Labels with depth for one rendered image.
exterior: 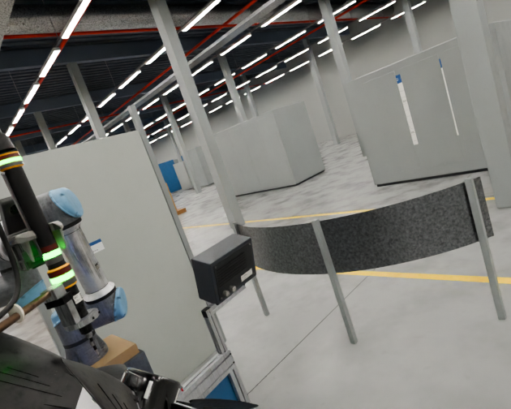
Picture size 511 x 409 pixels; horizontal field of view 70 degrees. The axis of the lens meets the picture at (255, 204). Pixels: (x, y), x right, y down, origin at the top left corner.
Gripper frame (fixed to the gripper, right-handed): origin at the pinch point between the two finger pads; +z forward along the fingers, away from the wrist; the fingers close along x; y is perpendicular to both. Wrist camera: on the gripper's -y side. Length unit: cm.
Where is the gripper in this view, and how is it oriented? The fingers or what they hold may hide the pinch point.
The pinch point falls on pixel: (45, 228)
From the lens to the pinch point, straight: 81.6
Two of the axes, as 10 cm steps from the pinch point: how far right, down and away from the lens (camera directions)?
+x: -6.1, 3.4, -7.2
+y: 3.3, 9.3, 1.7
